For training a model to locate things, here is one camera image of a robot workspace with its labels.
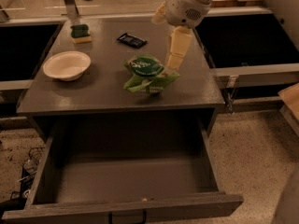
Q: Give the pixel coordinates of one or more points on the green and yellow sponge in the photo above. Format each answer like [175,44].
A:
[80,33]

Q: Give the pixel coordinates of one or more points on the green rice chip bag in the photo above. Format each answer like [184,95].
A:
[148,75]

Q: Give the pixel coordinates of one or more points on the black wire basket on floor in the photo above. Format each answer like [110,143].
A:
[28,172]

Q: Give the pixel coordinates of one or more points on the left metal support post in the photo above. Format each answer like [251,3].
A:
[71,9]

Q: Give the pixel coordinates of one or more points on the dark blue snack packet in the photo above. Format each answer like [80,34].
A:
[132,41]

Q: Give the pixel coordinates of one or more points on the white paper bowl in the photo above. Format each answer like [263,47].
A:
[67,66]

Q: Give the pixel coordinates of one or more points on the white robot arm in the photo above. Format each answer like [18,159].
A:
[183,15]

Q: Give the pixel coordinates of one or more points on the black drawer handle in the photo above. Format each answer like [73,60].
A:
[135,217]

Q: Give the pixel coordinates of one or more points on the wooden board at right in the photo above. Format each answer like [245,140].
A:
[290,97]

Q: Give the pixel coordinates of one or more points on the open grey top drawer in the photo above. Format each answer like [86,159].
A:
[94,165]

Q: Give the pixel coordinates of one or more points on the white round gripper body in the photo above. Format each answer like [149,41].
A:
[183,9]

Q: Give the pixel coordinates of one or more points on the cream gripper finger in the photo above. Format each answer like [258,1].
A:
[180,40]
[159,15]

